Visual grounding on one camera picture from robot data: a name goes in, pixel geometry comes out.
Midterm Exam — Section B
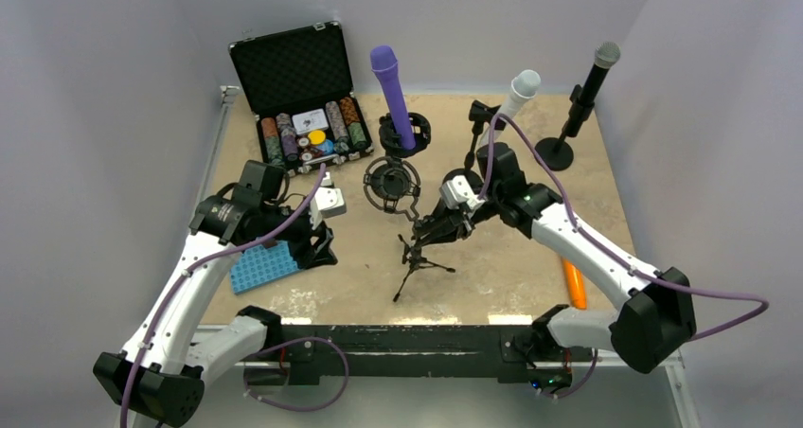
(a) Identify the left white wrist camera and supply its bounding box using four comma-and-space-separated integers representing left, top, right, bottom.
310, 171, 347, 223

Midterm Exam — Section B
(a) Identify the yellow chip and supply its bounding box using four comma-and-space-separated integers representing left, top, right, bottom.
307, 130, 327, 146

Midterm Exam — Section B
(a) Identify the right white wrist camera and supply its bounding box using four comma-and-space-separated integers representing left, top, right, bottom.
439, 175, 485, 212

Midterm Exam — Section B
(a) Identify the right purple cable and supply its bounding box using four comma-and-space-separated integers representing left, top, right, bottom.
479, 112, 771, 343

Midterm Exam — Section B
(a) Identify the black silver-head microphone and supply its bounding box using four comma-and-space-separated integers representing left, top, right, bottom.
571, 42, 621, 106

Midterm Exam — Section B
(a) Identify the purple cable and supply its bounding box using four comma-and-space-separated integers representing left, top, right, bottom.
479, 112, 771, 343
118, 163, 329, 428

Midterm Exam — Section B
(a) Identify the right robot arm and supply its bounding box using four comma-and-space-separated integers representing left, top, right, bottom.
407, 143, 697, 373

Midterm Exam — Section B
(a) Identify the purple microphone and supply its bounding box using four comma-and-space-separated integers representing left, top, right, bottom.
370, 45, 408, 134

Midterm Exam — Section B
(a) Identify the black shock mount round stand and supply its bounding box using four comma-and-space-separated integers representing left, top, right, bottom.
379, 113, 432, 159

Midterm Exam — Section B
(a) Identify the black clip round base stand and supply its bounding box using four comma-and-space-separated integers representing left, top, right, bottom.
442, 100, 500, 193

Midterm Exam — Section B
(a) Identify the black poker chip case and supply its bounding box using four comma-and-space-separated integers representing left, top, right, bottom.
228, 21, 374, 176

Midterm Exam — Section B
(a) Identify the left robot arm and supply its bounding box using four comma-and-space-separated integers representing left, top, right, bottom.
93, 160, 346, 427

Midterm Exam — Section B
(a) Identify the orange microphone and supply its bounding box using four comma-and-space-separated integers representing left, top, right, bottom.
562, 259, 588, 310

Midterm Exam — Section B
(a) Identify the white card box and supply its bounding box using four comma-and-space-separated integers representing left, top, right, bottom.
292, 108, 330, 134

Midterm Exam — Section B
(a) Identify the black tripod shock mount stand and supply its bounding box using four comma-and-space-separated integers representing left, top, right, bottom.
362, 155, 457, 303

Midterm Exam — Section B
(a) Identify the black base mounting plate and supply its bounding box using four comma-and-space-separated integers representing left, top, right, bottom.
252, 325, 573, 392

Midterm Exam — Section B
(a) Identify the blue building baseplate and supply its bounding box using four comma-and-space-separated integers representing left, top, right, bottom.
229, 241, 302, 294

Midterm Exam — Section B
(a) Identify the white microphone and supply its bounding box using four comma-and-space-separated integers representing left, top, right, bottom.
478, 69, 541, 147

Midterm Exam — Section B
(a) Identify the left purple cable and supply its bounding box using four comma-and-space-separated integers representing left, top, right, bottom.
118, 163, 329, 428

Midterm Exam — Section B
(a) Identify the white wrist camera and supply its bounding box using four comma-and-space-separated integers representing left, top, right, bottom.
310, 171, 347, 223
439, 175, 485, 212

